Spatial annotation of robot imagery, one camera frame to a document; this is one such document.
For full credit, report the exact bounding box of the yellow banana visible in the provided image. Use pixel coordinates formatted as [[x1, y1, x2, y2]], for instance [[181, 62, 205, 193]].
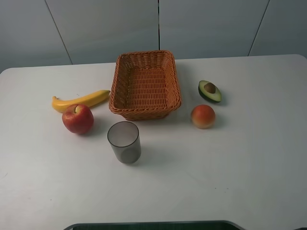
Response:
[[51, 90, 110, 113]]

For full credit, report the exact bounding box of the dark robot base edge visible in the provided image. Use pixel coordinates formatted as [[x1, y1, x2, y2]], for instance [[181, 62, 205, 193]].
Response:
[[65, 220, 243, 230]]

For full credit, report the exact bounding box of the orange wicker basket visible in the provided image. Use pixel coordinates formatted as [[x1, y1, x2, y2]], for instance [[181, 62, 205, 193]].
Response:
[[109, 50, 181, 121]]

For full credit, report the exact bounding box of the grey translucent plastic cup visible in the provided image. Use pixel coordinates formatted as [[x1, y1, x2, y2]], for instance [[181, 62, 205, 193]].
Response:
[[107, 121, 142, 164]]

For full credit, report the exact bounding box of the orange round bread bun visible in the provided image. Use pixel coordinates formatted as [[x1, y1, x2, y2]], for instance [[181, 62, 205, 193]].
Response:
[[191, 104, 216, 129]]

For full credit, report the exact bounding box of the halved avocado with pit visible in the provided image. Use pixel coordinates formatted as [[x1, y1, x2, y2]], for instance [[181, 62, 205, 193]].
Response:
[[198, 80, 222, 103]]

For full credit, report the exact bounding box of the red apple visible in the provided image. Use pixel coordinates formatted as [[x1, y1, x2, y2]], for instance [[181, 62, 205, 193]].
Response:
[[62, 104, 94, 135]]

